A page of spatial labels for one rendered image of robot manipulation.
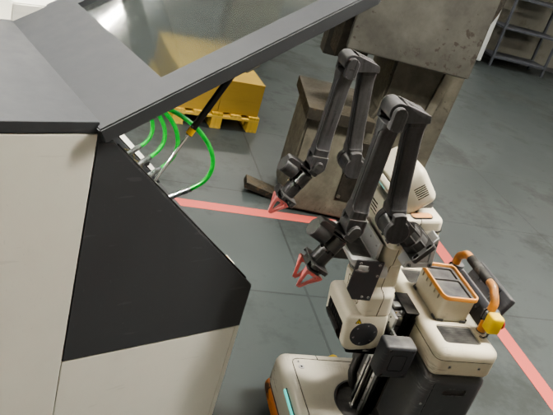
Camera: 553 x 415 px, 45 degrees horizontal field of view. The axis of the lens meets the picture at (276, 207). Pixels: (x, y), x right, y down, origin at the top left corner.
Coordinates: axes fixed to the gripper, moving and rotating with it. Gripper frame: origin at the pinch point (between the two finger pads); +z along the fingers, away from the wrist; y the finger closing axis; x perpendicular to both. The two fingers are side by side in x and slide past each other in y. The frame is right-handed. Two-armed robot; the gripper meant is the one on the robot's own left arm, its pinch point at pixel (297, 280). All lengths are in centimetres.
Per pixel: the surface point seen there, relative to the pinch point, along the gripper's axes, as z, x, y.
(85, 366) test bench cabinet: 49, -43, 18
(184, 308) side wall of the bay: 23.8, -26.6, 7.4
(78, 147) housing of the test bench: -7, -83, 22
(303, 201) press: 40, 119, -233
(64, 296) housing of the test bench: 29, -62, 22
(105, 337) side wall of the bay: 38, -44, 16
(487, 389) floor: 19, 182, -65
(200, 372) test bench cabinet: 44.2, -3.4, 2.7
